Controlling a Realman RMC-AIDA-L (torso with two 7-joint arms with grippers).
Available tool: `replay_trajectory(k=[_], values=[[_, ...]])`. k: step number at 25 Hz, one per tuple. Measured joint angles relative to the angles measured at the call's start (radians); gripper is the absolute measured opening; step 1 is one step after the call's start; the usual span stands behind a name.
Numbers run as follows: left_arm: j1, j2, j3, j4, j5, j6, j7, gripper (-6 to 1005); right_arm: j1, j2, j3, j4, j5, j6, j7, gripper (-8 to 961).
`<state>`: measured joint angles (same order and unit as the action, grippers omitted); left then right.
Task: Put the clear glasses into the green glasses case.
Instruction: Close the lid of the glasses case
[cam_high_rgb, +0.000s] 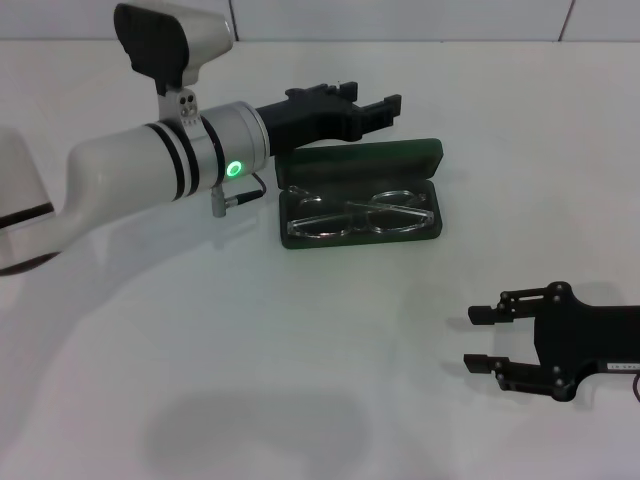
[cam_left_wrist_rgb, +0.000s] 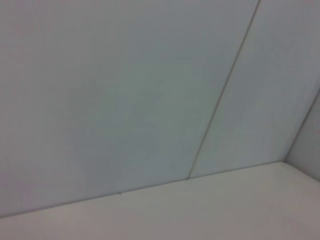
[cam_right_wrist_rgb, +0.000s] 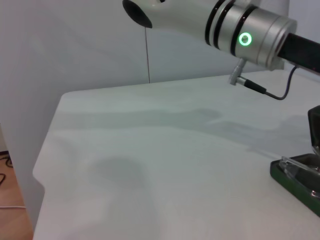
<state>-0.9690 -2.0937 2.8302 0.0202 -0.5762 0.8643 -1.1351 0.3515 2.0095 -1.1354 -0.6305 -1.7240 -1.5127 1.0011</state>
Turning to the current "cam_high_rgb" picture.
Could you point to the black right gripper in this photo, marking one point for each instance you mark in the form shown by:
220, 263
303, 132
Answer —
585, 340

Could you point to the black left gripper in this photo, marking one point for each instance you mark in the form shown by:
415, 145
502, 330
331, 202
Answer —
305, 122

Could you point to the green glasses case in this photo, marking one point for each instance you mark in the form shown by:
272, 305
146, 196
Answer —
360, 160

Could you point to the clear white glasses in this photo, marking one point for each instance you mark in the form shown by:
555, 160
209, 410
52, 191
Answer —
360, 215

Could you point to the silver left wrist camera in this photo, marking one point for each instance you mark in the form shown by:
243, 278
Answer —
170, 45

